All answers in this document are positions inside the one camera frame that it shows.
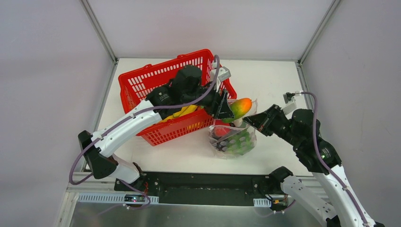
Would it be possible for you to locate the red plastic shopping basket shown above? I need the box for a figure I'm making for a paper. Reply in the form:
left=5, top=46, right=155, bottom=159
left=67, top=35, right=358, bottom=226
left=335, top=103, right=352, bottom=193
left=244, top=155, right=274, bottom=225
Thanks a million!
left=118, top=49, right=237, bottom=146

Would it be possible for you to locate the orange green mango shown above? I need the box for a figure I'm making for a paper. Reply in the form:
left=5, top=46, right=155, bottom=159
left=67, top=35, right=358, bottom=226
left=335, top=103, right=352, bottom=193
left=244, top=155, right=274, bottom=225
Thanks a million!
left=222, top=98, right=253, bottom=123

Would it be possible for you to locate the red apple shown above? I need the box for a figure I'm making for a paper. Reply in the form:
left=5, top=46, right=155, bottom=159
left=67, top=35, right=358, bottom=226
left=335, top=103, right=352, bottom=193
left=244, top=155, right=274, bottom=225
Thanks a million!
left=213, top=125, right=231, bottom=138

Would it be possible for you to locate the clear zip top bag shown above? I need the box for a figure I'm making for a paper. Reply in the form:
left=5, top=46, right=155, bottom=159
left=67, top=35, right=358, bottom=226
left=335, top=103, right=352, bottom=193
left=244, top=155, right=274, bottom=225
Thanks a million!
left=209, top=117, right=256, bottom=159

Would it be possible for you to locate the green lettuce head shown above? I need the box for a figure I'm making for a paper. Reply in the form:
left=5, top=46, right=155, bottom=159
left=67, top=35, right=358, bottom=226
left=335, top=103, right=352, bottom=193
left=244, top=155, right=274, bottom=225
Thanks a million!
left=224, top=129, right=256, bottom=156

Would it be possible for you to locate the dark purple grape bunch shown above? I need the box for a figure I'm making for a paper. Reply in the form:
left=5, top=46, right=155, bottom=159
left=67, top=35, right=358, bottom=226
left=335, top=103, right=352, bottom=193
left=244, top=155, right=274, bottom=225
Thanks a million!
left=209, top=133, right=231, bottom=152

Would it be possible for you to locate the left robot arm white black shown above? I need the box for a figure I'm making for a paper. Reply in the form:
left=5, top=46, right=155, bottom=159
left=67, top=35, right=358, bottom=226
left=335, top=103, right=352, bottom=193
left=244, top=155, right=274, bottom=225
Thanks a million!
left=78, top=65, right=235, bottom=191

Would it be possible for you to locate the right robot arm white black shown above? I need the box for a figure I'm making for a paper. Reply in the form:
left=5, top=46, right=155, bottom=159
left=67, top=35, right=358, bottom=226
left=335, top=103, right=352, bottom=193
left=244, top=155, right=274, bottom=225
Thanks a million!
left=243, top=105, right=383, bottom=227

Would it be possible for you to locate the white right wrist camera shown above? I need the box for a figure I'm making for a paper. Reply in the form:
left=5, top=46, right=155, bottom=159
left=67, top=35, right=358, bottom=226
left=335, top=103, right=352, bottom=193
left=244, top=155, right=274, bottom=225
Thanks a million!
left=281, top=90, right=303, bottom=115

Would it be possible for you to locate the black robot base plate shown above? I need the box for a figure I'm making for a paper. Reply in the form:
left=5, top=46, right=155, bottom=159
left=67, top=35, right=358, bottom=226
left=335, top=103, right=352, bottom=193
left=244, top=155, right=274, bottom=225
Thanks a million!
left=130, top=171, right=285, bottom=206

